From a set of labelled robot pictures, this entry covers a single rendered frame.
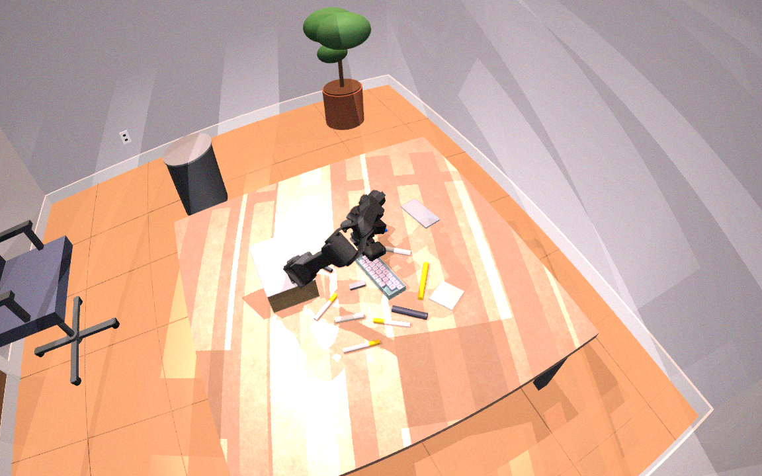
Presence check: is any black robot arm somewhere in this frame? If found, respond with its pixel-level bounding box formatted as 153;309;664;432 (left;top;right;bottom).
283;190;387;289

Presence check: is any grey keyboard with keys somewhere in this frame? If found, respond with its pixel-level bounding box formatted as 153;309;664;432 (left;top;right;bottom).
355;254;406;300

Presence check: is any grey cylinder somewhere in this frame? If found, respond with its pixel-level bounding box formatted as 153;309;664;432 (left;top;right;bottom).
392;305;428;320

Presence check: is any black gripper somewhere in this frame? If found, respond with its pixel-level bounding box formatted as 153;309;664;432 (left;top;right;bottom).
340;219;386;261

